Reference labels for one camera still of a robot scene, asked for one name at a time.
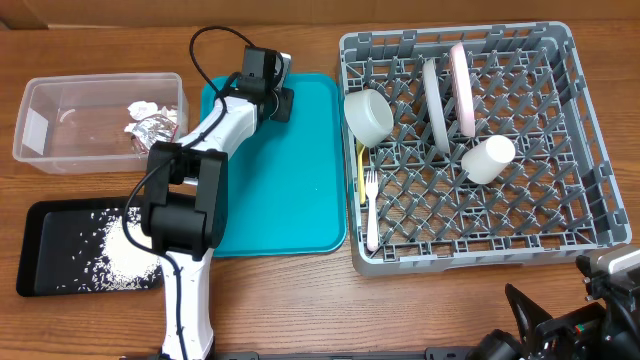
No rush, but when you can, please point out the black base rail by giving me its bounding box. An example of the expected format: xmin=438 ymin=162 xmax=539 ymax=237
xmin=206 ymin=346 xmax=472 ymax=360

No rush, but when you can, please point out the spilled white rice pile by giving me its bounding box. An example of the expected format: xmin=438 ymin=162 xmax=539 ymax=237
xmin=54 ymin=205 xmax=164 ymax=292

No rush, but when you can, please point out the grey bowl of rice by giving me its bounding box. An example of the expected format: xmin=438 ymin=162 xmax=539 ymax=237
xmin=344 ymin=89 xmax=394 ymax=148

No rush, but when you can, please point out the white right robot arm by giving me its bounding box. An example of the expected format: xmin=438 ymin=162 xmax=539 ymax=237
xmin=466 ymin=244 xmax=639 ymax=359

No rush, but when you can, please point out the clear plastic bin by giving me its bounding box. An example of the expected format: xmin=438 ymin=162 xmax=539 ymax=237
xmin=12 ymin=72 xmax=189 ymax=174

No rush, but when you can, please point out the yellow plastic spoon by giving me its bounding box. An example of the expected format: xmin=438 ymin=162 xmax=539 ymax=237
xmin=356 ymin=140 xmax=366 ymax=205

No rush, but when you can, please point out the white napkin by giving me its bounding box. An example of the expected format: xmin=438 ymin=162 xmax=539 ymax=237
xmin=124 ymin=100 xmax=179 ymax=133

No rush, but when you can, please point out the grey dishwasher rack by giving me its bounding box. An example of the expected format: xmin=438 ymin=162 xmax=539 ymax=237
xmin=339 ymin=21 xmax=632 ymax=276

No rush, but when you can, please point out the white round plate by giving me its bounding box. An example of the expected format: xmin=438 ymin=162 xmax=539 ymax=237
xmin=422 ymin=59 xmax=450 ymax=154

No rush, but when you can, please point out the black tray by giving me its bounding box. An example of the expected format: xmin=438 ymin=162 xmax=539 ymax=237
xmin=16 ymin=197 xmax=162 ymax=297

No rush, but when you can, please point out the white plastic cup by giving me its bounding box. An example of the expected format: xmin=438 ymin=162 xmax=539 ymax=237
xmin=461 ymin=135 xmax=516 ymax=185

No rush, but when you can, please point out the red snack wrapper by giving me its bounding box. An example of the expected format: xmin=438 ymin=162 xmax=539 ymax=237
xmin=131 ymin=114 xmax=178 ymax=153

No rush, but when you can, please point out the pink round plate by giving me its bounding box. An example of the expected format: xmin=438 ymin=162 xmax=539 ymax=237
xmin=449 ymin=42 xmax=475 ymax=137

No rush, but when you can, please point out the teal plastic tray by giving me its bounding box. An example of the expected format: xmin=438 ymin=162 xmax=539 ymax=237
xmin=214 ymin=73 xmax=347 ymax=258

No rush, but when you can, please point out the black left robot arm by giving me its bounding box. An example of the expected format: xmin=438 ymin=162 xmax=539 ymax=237
xmin=141 ymin=73 xmax=294 ymax=359

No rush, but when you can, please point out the white plastic fork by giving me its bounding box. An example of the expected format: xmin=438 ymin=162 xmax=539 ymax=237
xmin=365 ymin=169 xmax=379 ymax=252

